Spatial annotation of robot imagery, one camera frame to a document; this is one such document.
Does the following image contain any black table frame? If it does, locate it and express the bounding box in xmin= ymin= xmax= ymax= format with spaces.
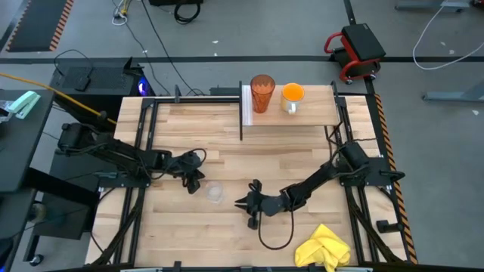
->
xmin=85 ymin=85 xmax=417 ymax=270

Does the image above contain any black side table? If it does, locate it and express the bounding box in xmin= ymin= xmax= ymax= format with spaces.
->
xmin=0 ymin=88 xmax=54 ymax=194

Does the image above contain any hazard stripe tape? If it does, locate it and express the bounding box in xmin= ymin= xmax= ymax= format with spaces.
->
xmin=373 ymin=93 xmax=419 ymax=266

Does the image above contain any red faceted plastic tumbler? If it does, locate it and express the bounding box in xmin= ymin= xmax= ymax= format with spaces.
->
xmin=249 ymin=73 xmax=277 ymax=114

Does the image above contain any white floor cable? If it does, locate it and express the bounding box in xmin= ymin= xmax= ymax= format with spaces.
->
xmin=411 ymin=0 xmax=484 ymax=71

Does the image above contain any yellow and white mug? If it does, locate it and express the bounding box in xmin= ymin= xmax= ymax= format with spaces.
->
xmin=279 ymin=82 xmax=306 ymax=116

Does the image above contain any clear glass cup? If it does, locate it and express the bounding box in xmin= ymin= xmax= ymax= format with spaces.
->
xmin=204 ymin=181 xmax=225 ymax=206

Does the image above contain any black floor cable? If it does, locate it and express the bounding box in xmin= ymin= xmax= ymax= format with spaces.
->
xmin=111 ymin=0 xmax=207 ymax=97

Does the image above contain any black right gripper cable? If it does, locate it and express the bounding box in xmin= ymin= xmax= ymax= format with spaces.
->
xmin=257 ymin=208 xmax=296 ymax=252

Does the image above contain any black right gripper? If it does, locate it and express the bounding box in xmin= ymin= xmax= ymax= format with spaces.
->
xmin=234 ymin=188 xmax=291 ymax=230

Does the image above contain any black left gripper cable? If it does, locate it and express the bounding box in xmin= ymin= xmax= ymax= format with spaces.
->
xmin=150 ymin=147 xmax=209 ymax=181

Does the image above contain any yellow cloth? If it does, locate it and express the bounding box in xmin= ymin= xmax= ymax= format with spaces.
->
xmin=293 ymin=223 xmax=352 ymax=272

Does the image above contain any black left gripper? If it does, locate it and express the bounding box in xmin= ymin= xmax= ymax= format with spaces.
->
xmin=166 ymin=149 xmax=207 ymax=196

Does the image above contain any black computer case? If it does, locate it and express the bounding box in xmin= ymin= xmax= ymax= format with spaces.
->
xmin=49 ymin=56 xmax=153 ymax=111

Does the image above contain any red and black rolling stool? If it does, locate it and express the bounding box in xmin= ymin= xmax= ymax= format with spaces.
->
xmin=323 ymin=23 xmax=387 ymax=85

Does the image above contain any black mat with hazard stripes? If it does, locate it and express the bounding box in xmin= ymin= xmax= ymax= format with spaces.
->
xmin=5 ymin=0 xmax=75 ymax=53

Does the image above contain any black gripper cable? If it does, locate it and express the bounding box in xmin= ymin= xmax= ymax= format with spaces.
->
xmin=150 ymin=147 xmax=209 ymax=181
xmin=257 ymin=208 xmax=296 ymax=252

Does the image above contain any wooden shelf with black legs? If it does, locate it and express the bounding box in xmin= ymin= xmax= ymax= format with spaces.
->
xmin=238 ymin=79 xmax=341 ymax=142

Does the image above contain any yellow hanging cable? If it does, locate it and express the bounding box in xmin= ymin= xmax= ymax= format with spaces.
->
xmin=0 ymin=71 xmax=118 ymax=126

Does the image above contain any green stapler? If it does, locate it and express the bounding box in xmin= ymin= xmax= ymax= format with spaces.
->
xmin=8 ymin=90 xmax=42 ymax=120

